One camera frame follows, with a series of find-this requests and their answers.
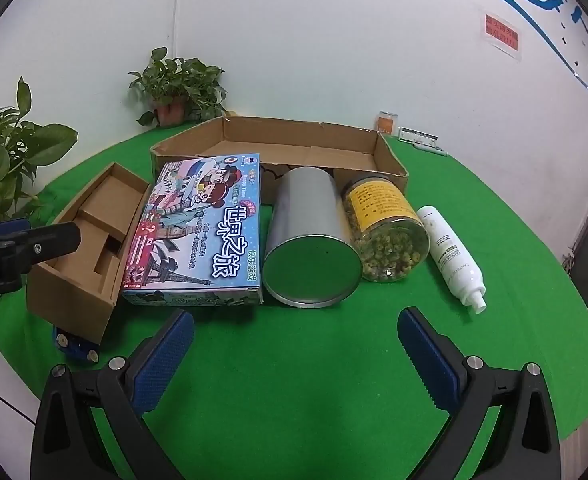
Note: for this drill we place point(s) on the illustrated board game box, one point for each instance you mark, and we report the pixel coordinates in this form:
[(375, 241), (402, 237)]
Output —
[(199, 230)]

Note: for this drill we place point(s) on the white and blue remote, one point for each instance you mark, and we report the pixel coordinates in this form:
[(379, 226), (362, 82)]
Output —
[(431, 150)]

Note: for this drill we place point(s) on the orange candle jar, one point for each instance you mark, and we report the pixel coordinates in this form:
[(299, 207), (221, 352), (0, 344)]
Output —
[(387, 124)]

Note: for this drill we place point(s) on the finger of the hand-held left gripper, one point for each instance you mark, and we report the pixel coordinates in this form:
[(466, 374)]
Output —
[(49, 245), (76, 350)]

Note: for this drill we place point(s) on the white spray bottle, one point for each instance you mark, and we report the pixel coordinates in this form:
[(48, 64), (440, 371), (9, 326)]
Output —
[(449, 255)]

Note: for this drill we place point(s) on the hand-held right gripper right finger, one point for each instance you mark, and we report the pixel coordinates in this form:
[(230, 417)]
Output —
[(424, 355)]

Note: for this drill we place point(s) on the large leafy green plant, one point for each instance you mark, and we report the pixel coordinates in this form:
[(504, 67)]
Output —
[(9, 160)]

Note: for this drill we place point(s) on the green table cover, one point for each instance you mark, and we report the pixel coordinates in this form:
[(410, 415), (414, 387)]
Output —
[(294, 360)]

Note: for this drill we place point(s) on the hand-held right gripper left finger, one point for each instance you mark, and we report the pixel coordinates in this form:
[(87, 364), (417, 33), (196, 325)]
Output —
[(166, 355)]

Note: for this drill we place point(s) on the small cardboard box with insert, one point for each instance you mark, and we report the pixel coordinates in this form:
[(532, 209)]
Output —
[(69, 280)]

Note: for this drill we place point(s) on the red wall notice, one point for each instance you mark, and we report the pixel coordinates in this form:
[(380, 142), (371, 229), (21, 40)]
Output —
[(503, 32)]

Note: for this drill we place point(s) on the clear jar with yellow label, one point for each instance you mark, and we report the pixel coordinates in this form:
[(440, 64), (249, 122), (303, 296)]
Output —
[(379, 205)]

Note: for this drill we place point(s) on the large shallow cardboard box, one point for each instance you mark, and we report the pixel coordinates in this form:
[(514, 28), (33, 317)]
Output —
[(294, 137)]

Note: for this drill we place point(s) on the silver metal tin can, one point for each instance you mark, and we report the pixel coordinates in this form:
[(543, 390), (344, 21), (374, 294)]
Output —
[(304, 210)]

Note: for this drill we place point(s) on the small potted green plant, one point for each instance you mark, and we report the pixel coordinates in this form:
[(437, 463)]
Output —
[(179, 80)]

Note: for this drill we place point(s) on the blue wall decal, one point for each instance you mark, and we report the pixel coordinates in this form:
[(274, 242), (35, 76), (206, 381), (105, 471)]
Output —
[(539, 15)]

